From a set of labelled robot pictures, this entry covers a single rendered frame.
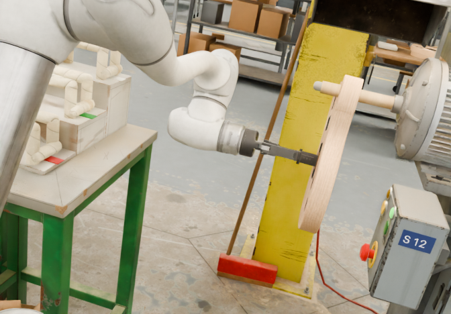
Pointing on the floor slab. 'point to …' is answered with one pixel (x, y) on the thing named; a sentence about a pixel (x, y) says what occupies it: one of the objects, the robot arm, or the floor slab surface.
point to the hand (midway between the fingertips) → (315, 160)
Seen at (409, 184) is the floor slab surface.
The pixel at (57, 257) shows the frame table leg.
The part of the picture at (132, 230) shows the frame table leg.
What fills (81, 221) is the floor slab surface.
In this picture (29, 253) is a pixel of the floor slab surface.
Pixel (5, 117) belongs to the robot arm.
